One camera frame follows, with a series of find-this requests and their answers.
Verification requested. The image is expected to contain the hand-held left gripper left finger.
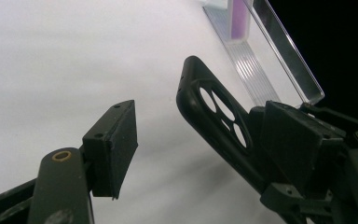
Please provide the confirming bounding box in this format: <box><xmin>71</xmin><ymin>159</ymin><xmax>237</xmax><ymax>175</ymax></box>
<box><xmin>82</xmin><ymin>100</ymin><xmax>139</xmax><ymax>200</ymax></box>

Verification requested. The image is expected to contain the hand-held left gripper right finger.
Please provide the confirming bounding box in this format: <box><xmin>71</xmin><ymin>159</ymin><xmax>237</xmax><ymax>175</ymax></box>
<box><xmin>259</xmin><ymin>101</ymin><xmax>347</xmax><ymax>195</ymax></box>

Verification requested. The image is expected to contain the clear plastic box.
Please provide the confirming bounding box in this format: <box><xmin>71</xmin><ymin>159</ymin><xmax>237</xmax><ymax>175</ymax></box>
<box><xmin>202</xmin><ymin>0</ymin><xmax>325</xmax><ymax>108</ymax></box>

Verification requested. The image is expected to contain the black phone case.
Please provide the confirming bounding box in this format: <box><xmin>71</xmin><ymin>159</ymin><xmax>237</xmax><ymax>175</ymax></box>
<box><xmin>176</xmin><ymin>55</ymin><xmax>276</xmax><ymax>194</ymax></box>

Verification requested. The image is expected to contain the clear phone case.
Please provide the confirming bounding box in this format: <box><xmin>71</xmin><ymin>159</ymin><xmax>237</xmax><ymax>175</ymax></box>
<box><xmin>227</xmin><ymin>0</ymin><xmax>254</xmax><ymax>41</ymax></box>

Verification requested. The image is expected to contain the white board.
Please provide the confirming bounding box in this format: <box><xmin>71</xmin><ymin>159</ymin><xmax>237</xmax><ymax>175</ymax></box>
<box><xmin>0</xmin><ymin>0</ymin><xmax>311</xmax><ymax>224</ymax></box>

